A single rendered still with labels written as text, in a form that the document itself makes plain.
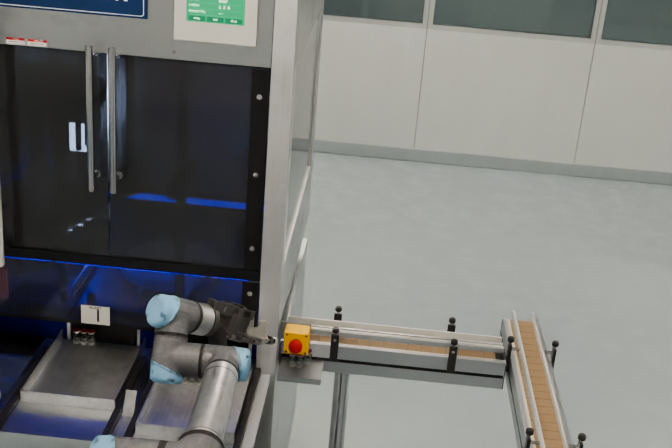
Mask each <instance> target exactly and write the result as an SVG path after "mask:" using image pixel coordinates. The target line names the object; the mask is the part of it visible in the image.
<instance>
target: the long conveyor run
mask: <svg viewBox="0 0 672 448"><path fill-rule="evenodd" d="M511 316H512V320H510V319H507V318H502V323H501V330H500V336H499V337H502V342H501V343H503V347H504V355H505V360H506V372H505V379H506V385H507V391H508V396H509V402H510V407H511V413H512V419H513V424H514V430H515V436H516V441H517V447H518V448H583V446H584V445H583V441H585V440H586V435H585V434H584V433H579V434H578V439H579V440H578V444H577V445H573V442H572V438H571V434H570V431H569V427H568V423H567V419H566V416H565V412H564V408H563V404H562V401H561V397H560V393H559V389H558V386H557V382H556V378H555V375H554V371H553V368H554V363H555V358H556V352H557V350H556V347H558V346H559V342H558V341H556V340H554V341H552V346H553V347H552V351H548V348H547V345H546V341H545V337H544V333H543V330H542V326H541V322H540V321H537V320H536V316H535V313H534V312H532V314H531V319H532V322H531V321H520V320H517V317H516V312H515V310H513V311H512V313H511ZM549 354H551V358H550V356H549Z"/></svg>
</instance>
